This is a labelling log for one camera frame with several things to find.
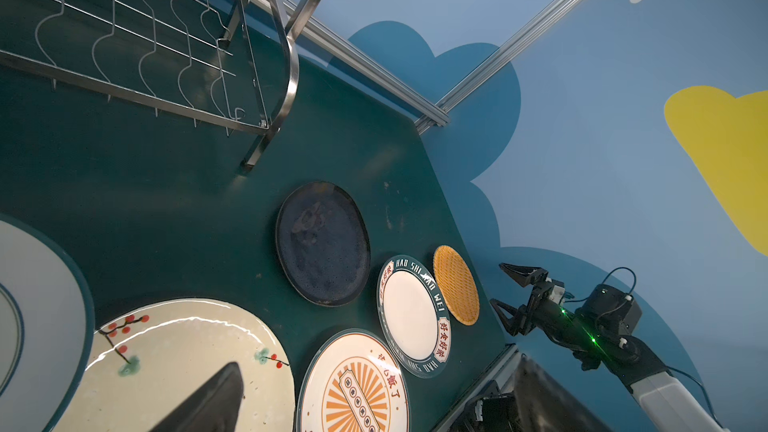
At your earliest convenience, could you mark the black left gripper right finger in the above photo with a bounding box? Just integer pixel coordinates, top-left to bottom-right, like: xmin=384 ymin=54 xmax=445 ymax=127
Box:
xmin=512 ymin=356 xmax=611 ymax=432

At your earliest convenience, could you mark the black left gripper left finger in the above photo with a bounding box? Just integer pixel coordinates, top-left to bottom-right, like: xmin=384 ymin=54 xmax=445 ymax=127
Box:
xmin=151 ymin=362 xmax=244 ymax=432

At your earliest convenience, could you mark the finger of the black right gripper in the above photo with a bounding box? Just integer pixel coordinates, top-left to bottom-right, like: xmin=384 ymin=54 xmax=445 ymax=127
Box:
xmin=490 ymin=299 xmax=528 ymax=336
xmin=499 ymin=263 xmax=549 ymax=287

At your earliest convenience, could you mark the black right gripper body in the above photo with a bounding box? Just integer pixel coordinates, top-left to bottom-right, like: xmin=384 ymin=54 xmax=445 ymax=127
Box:
xmin=524 ymin=281 xmax=578 ymax=342

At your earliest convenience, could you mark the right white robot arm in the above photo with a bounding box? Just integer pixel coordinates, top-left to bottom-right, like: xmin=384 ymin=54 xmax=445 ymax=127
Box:
xmin=490 ymin=263 xmax=725 ymax=431

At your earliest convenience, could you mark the steel two-tier dish rack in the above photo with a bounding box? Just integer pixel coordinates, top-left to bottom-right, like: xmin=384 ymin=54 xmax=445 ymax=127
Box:
xmin=1 ymin=0 xmax=320 ymax=170

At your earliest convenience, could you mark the yellow woven plate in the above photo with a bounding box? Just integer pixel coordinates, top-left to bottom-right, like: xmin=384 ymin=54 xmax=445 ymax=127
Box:
xmin=433 ymin=245 xmax=480 ymax=326

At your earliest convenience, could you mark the cream floral plate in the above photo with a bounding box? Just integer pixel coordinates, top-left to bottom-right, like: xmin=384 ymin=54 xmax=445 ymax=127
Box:
xmin=55 ymin=298 xmax=295 ymax=431

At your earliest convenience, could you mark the green rim Hao Wei plate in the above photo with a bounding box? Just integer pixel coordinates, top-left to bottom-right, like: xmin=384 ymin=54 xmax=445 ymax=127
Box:
xmin=377 ymin=255 xmax=452 ymax=379

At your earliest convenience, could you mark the orange sunburst plate front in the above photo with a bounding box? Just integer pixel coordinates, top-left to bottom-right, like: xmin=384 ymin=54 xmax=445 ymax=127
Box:
xmin=294 ymin=328 xmax=411 ymax=431

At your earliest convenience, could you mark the white plate with black motif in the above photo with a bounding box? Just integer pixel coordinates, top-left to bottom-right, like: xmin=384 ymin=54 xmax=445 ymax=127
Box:
xmin=1 ymin=215 xmax=95 ymax=431

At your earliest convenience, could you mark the dark blue speckled plate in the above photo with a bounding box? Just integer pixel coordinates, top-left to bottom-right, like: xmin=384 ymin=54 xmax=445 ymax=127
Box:
xmin=275 ymin=181 xmax=371 ymax=307

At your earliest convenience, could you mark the right aluminium upright post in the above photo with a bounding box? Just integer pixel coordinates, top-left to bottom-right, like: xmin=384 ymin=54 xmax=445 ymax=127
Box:
xmin=436 ymin=0 xmax=584 ymax=114

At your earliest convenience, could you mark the aluminium back frame rail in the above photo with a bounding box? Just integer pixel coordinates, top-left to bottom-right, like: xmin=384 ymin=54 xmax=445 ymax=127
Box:
xmin=244 ymin=0 xmax=449 ymax=131

